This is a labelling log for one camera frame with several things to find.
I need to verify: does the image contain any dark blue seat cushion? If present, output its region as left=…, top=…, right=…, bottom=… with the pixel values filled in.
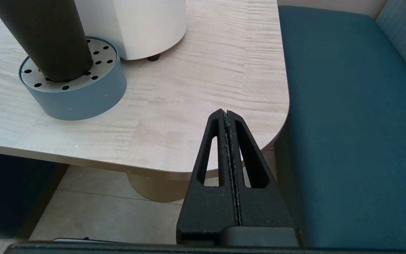
left=0, top=152, right=70, bottom=238
left=275, top=5, right=406, bottom=251

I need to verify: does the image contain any beige table pedestal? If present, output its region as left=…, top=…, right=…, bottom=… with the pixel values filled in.
left=127, top=172, right=193, bottom=203

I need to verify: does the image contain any large tea dispenser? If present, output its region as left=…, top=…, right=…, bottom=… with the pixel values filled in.
left=74, top=0, right=187, bottom=61

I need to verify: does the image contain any large blue-grey perforated drip tray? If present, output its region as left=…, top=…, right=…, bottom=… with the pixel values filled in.
left=19, top=36, right=127, bottom=121

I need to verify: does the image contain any black tapered cup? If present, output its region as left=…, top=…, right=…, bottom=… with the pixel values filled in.
left=0, top=0, right=94, bottom=82

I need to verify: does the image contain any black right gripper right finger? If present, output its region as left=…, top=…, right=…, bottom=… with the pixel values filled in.
left=226, top=110, right=298, bottom=228

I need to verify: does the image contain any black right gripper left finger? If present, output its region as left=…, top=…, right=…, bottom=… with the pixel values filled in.
left=177, top=109, right=241, bottom=244

